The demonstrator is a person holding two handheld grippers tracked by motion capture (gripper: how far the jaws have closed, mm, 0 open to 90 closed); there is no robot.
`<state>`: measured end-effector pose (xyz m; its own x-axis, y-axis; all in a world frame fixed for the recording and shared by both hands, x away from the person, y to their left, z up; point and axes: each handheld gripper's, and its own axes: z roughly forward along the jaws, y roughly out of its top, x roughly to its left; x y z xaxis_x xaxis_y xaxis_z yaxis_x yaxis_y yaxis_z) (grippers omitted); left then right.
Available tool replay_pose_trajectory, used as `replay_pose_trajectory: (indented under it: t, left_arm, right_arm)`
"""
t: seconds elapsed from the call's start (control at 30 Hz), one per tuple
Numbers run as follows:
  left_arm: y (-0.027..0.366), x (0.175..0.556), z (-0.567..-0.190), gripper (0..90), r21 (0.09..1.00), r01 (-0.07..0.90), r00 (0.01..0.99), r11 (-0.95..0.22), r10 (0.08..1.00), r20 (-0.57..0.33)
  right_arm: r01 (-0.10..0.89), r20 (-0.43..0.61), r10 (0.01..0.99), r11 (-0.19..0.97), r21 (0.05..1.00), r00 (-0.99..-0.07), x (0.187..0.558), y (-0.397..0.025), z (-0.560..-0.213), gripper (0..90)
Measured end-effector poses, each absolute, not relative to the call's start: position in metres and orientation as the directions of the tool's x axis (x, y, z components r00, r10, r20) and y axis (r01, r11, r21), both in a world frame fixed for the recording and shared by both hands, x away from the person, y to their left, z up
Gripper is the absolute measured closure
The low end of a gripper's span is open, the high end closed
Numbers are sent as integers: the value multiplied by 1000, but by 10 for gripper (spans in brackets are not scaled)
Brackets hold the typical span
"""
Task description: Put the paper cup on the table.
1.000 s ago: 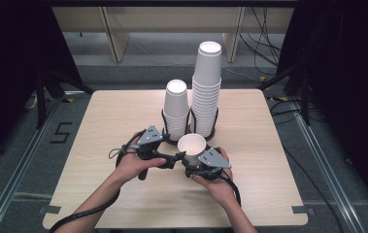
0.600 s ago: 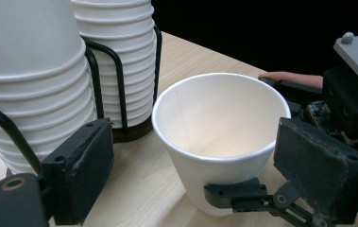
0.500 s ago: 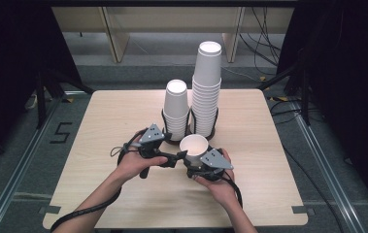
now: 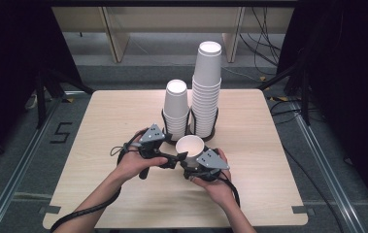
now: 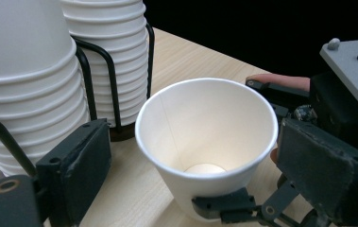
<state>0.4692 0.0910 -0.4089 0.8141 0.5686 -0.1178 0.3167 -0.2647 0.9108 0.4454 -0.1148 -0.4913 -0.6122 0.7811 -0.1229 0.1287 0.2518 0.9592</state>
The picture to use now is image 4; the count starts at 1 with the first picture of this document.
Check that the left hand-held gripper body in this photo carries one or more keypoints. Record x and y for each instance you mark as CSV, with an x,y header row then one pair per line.
x,y
152,136

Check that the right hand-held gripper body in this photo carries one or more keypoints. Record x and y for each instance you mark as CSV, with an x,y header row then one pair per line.
x,y
212,160

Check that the single white paper cup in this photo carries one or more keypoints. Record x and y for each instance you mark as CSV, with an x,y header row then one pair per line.
x,y
189,146

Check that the short stack of white cups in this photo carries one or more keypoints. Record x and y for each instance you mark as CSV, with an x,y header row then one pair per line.
x,y
176,103

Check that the tall stack of white cups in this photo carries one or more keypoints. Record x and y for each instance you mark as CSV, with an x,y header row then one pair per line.
x,y
207,93

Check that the person's right hand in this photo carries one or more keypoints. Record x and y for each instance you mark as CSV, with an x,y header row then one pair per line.
x,y
217,191

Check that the person's left hand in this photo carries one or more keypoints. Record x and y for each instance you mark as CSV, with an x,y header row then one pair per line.
x,y
133,165

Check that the grey tape strip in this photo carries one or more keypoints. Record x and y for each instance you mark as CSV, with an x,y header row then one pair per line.
x,y
50,209
301,209

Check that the light wooden shelf unit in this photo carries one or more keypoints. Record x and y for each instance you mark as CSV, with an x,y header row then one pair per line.
x,y
117,39

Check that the black metal stand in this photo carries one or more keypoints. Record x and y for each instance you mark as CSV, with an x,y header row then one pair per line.
x,y
40,97
305,97

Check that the black curtain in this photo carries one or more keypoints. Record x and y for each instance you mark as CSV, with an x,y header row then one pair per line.
x,y
350,81
10,64

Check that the metal floor rail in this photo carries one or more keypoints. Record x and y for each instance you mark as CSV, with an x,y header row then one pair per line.
x,y
327,174
16,181

